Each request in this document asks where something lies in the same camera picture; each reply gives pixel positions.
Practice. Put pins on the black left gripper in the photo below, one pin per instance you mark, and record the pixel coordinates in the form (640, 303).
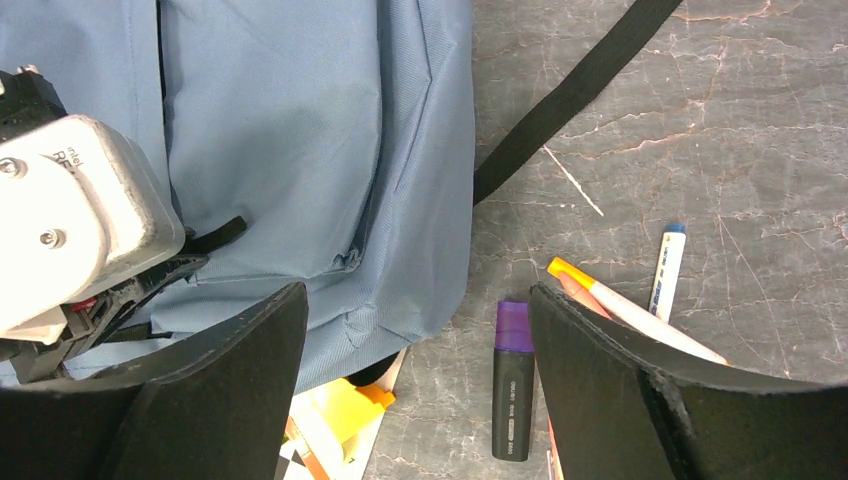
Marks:
(29, 101)

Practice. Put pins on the purple highlighter marker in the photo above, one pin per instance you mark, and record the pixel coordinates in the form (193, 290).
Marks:
(513, 382)

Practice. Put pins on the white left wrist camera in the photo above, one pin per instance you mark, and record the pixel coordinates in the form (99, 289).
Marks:
(81, 211)

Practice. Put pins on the black white chess mat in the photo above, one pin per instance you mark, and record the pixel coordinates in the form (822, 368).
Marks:
(378, 424)

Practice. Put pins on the orange yellow marker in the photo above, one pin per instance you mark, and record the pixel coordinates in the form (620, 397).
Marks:
(634, 316)

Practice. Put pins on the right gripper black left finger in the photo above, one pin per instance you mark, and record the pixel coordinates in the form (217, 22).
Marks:
(211, 406)

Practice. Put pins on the multicolour toy brick stack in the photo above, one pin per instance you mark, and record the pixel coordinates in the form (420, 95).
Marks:
(338, 417)

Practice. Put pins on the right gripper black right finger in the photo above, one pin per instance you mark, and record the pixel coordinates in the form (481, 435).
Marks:
(623, 406)

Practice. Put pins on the blue grey backpack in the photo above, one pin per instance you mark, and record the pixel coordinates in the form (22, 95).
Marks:
(343, 132)

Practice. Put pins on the white blue marker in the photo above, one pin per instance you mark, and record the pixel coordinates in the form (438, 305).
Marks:
(667, 271)

